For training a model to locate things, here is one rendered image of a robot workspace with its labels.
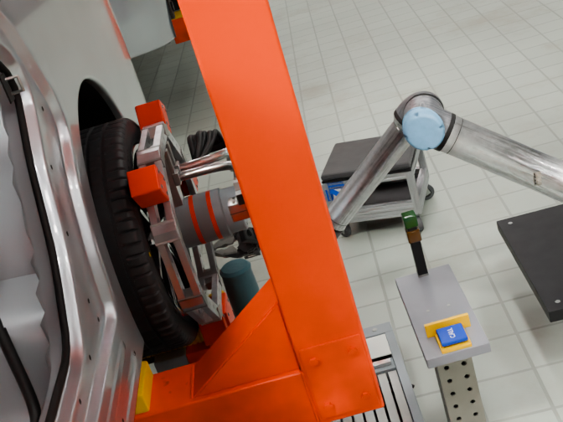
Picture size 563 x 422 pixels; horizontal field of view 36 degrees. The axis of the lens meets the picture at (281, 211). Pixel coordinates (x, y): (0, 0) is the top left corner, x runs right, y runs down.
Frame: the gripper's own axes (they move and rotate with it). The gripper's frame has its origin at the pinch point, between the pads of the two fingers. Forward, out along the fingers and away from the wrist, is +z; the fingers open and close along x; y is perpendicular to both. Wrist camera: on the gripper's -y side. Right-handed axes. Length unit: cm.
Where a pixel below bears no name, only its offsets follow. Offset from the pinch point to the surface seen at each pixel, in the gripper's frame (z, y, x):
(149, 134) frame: 3.1, -43.1, 23.1
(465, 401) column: -61, 2, -64
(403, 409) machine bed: -44, 22, -60
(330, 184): -42, 94, 46
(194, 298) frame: 0.7, -42.9, -25.6
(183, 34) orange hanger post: 23, 245, 235
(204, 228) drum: -4.5, -35.3, -5.0
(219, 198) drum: -10.7, -36.9, 1.4
